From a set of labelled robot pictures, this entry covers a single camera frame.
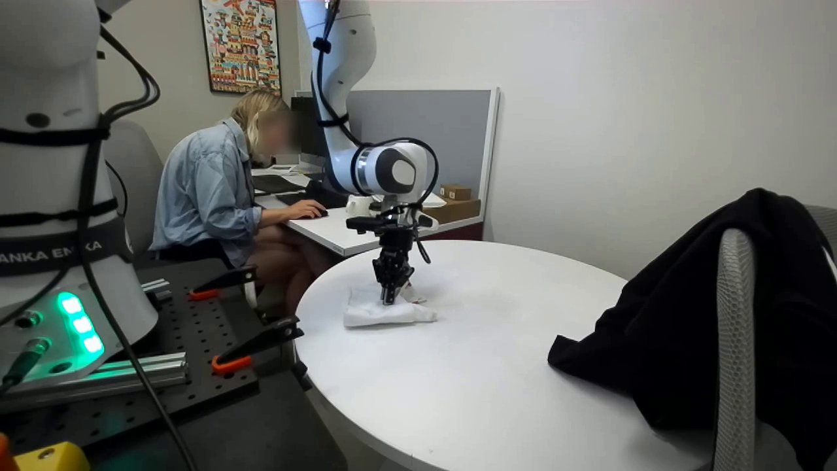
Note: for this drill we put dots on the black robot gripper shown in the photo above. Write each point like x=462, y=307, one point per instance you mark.
x=396, y=235

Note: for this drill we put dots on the white cloth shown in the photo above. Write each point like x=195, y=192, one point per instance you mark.
x=365, y=307

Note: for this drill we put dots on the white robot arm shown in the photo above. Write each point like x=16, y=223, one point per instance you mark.
x=396, y=171

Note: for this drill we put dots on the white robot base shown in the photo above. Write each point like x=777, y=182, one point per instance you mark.
x=62, y=226

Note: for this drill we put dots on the small cardboard box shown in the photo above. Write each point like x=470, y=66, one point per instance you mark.
x=460, y=203

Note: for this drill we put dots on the white office desk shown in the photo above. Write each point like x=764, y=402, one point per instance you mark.
x=277, y=190

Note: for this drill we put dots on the grey desk partition panel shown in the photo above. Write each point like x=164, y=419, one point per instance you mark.
x=460, y=125

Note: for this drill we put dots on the black orange clamp front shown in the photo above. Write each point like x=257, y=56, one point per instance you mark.
x=239, y=358

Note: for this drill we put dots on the black orange clamp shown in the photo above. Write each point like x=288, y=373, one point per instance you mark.
x=239, y=358
x=232, y=278

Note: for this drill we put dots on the black orange clamp rear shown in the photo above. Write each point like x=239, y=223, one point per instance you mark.
x=232, y=278

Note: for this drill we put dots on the seated person in blue shirt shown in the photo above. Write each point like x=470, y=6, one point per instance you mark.
x=205, y=209

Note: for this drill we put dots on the black perforated breadboard plate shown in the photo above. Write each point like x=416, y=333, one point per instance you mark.
x=86, y=388

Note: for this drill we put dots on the black jacket on chair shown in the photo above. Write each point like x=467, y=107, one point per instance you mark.
x=660, y=346

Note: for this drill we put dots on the yellow object corner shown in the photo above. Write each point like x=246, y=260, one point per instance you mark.
x=62, y=456

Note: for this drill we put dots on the colourful wall poster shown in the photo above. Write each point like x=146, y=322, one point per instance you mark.
x=241, y=45

